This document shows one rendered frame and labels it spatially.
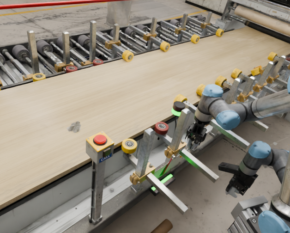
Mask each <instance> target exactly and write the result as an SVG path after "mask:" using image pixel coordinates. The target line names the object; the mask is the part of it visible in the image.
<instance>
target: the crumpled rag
mask: <svg viewBox="0 0 290 233"><path fill-rule="evenodd" d="M80 126H81V125H80V122H79V121H77V122H75V123H72V124H71V126H69V127H67V130H68V131H69V132H70V131H73V132H74V133H76V132H79V131H80V129H81V128H80Z"/></svg>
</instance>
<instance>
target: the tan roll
mask: <svg viewBox="0 0 290 233"><path fill-rule="evenodd" d="M230 9H232V10H234V11H235V15H237V16H240V17H243V18H245V19H248V20H250V21H253V22H256V23H258V24H260V25H263V26H266V27H268V28H271V29H273V30H276V31H279V32H281V33H283V34H286V35H288V36H290V24H288V23H286V22H284V21H281V20H278V19H275V18H272V17H270V16H267V15H264V14H262V13H259V12H256V11H253V10H251V9H248V8H245V7H242V6H237V7H236V8H235V7H232V6H231V7H230Z"/></svg>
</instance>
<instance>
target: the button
mask: <svg viewBox="0 0 290 233"><path fill-rule="evenodd" d="M94 141H95V143H97V144H104V143H105V142H106V137H105V136H104V135H96V136H95V138H94Z"/></svg>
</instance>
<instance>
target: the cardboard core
mask: <svg viewBox="0 0 290 233"><path fill-rule="evenodd" d="M172 228H173V225H172V223H171V222H170V221H169V220H168V219H165V220H164V221H163V222H162V223H161V224H160V225H158V226H157V227H156V228H155V229H154V230H153V231H152V232H151V233H167V232H168V231H169V230H171V229H172Z"/></svg>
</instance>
